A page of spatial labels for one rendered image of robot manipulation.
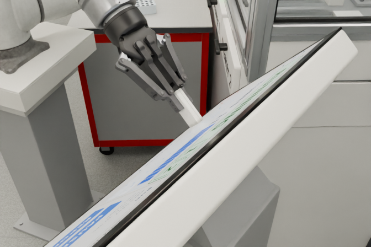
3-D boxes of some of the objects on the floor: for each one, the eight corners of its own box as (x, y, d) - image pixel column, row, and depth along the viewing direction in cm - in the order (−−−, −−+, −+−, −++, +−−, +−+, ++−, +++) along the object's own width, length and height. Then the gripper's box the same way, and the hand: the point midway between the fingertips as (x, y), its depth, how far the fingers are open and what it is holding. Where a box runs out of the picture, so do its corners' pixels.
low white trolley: (94, 161, 198) (65, 27, 151) (109, 90, 247) (91, -28, 199) (206, 159, 200) (212, 26, 152) (199, 89, 248) (202, -29, 200)
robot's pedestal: (13, 228, 167) (-55, 87, 119) (55, 179, 189) (11, 43, 141) (71, 251, 159) (22, 109, 111) (108, 197, 180) (80, 59, 133)
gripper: (96, 18, 62) (184, 137, 62) (152, -7, 70) (229, 99, 70) (84, 40, 68) (163, 148, 68) (136, 15, 76) (207, 112, 76)
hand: (185, 108), depth 69 cm, fingers closed
